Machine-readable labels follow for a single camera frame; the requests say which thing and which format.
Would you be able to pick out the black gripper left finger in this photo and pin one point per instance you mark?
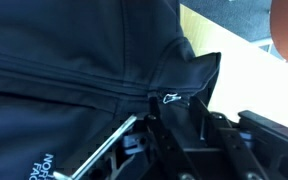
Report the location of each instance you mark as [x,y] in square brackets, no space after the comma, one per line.
[167,159]

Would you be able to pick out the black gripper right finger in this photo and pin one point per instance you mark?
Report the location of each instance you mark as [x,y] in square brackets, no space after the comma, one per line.
[223,146]

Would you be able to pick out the metal zipper pull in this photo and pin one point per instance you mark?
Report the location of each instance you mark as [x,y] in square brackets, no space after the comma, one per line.
[171,98]

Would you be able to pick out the black zip jumper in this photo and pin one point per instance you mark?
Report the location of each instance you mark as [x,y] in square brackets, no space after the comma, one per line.
[72,70]

